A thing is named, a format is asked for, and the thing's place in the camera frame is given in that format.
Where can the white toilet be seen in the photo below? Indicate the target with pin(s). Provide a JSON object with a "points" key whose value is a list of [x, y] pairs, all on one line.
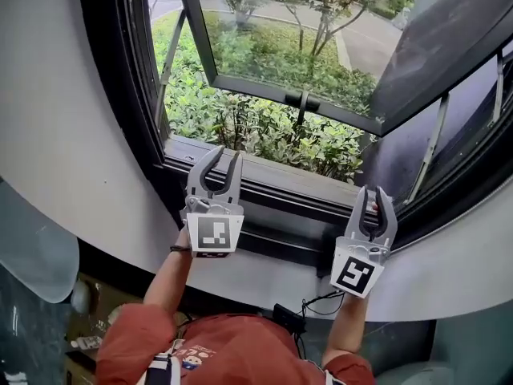
{"points": [[409, 375]]}

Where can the person's right forearm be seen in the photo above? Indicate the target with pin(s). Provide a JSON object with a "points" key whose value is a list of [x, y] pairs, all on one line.
{"points": [[348, 327]]}

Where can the person's red shirt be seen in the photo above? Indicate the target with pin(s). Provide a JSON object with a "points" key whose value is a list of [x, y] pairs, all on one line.
{"points": [[240, 347]]}

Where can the open glass window sash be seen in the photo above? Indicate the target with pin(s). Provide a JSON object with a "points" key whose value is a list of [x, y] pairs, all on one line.
{"points": [[256, 92]]}

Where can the closed cardboard box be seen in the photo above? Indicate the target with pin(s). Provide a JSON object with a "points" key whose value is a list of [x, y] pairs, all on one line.
{"points": [[104, 295]]}

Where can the person's left forearm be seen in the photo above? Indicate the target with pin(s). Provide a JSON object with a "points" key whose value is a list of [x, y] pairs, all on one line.
{"points": [[168, 279]]}

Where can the black waist device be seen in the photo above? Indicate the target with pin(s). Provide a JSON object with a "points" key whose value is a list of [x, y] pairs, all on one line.
{"points": [[288, 319]]}

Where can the green shrub hedge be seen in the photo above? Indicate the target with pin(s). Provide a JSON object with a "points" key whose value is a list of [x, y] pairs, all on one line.
{"points": [[240, 122]]}

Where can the grey rounded pouch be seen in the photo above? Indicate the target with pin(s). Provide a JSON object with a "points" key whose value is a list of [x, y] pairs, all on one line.
{"points": [[81, 297]]}

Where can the metal window stay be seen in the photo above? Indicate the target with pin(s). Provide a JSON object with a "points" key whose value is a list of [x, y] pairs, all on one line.
{"points": [[170, 74], [427, 151]]}

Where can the clear plastic bottle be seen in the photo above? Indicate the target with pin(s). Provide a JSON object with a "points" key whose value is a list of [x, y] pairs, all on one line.
{"points": [[86, 342]]}

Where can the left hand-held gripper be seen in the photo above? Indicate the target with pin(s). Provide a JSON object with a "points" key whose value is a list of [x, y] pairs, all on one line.
{"points": [[212, 231]]}

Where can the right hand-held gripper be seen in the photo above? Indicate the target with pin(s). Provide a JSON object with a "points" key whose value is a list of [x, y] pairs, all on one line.
{"points": [[356, 271]]}

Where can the white bathtub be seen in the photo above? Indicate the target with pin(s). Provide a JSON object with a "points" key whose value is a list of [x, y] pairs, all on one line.
{"points": [[36, 247]]}

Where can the black window frame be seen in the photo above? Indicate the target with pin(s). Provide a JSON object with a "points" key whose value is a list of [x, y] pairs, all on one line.
{"points": [[116, 74]]}

